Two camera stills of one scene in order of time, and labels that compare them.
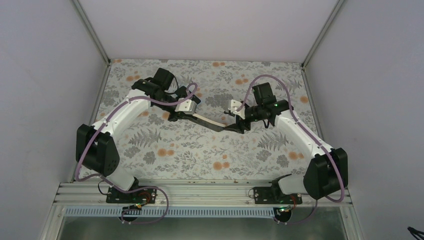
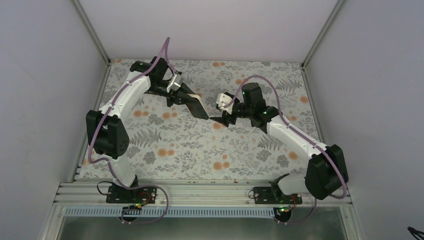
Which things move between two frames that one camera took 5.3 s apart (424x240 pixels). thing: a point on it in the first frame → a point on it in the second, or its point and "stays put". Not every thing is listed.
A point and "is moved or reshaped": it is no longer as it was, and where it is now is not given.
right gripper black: (238, 127) → (224, 120)
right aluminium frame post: (321, 34) stays put
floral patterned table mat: (152, 147) stays put
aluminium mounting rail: (91, 194) stays put
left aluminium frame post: (96, 39) stays put
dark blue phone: (208, 125) is moved or reshaped
